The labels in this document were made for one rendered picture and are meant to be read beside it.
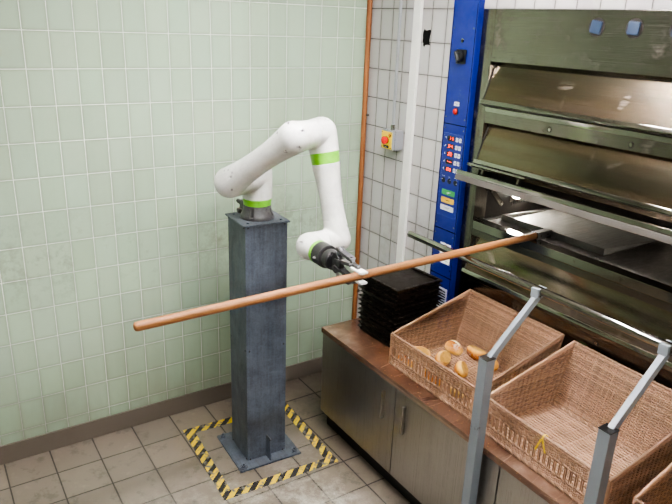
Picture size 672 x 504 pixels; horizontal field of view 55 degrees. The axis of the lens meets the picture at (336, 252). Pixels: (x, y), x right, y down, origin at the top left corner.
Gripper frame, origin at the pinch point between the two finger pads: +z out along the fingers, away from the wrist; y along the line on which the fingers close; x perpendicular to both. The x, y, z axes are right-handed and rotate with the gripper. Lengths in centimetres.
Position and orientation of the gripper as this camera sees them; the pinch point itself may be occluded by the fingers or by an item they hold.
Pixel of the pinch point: (358, 275)
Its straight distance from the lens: 229.3
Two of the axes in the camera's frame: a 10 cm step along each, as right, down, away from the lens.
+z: 5.4, 3.0, -7.9
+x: -8.4, 1.5, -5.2
